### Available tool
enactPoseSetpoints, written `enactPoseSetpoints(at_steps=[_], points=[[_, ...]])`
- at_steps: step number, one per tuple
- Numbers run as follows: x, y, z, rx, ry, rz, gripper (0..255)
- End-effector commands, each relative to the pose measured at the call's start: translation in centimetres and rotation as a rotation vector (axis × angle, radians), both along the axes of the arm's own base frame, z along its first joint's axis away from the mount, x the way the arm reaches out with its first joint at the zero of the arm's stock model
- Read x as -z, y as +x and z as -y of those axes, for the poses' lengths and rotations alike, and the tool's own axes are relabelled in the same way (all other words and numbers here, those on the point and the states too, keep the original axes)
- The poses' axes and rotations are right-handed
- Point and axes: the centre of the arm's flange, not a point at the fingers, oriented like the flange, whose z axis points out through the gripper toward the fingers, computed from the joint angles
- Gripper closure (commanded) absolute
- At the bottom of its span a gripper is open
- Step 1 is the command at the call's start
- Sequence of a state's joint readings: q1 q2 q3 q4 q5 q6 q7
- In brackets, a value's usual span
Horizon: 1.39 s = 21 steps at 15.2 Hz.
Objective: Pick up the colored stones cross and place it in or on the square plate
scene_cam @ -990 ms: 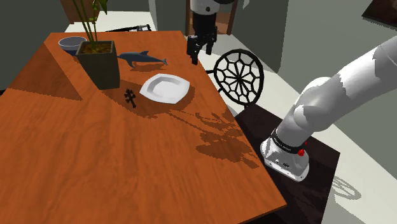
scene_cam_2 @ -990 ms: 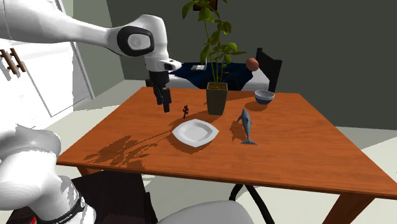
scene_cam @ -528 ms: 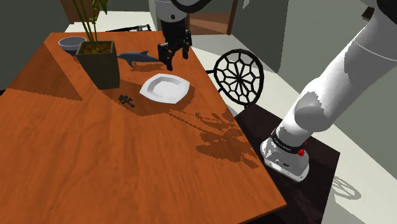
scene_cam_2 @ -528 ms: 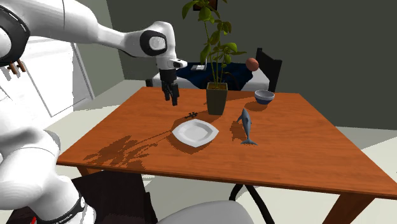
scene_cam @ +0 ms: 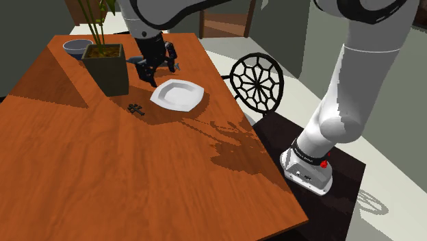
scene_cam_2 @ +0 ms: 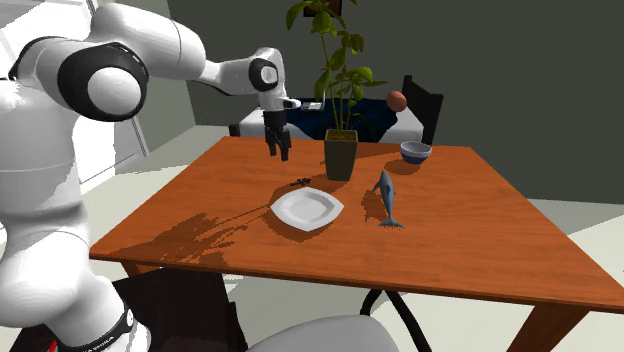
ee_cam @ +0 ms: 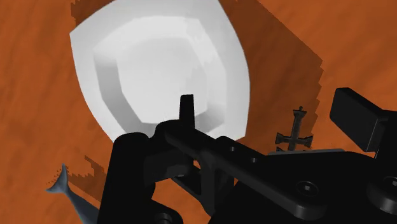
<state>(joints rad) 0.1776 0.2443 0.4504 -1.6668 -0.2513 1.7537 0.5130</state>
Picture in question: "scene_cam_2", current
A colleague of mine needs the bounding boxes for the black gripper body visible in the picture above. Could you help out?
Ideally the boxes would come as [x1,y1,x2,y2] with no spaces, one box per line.
[263,110,291,143]

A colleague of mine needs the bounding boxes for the white bed with blue blanket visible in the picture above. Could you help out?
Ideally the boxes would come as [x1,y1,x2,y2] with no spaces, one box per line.
[228,97,426,145]

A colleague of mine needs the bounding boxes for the green plant in dark pot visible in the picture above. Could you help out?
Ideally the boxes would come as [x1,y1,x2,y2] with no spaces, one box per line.
[284,0,389,183]

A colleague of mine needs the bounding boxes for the white square plate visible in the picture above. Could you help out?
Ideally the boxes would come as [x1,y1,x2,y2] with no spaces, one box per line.
[269,186,346,233]

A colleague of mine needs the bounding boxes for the blue shark figure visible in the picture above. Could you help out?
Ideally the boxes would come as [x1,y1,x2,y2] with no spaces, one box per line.
[371,169,406,230]

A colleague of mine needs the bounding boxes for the red-brown ball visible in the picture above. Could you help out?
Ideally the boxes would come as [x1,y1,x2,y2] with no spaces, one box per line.
[385,89,409,114]

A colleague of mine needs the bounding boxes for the blue and white bowl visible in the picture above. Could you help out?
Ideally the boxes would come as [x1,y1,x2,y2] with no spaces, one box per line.
[399,140,434,166]

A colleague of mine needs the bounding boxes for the black chair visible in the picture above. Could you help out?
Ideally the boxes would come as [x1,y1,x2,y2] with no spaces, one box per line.
[401,74,445,146]

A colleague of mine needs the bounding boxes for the dark robot stand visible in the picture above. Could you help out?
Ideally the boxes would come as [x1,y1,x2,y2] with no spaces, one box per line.
[8,266,249,352]

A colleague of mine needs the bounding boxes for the grey rounded chair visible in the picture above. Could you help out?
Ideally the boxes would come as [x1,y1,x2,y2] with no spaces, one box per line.
[245,314,402,352]

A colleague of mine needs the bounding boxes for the orange wooden table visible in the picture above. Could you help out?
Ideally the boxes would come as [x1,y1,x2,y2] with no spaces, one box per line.
[89,135,624,352]

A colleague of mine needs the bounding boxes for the dark wall picture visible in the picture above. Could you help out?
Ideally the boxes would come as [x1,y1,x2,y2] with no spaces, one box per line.
[302,0,343,19]

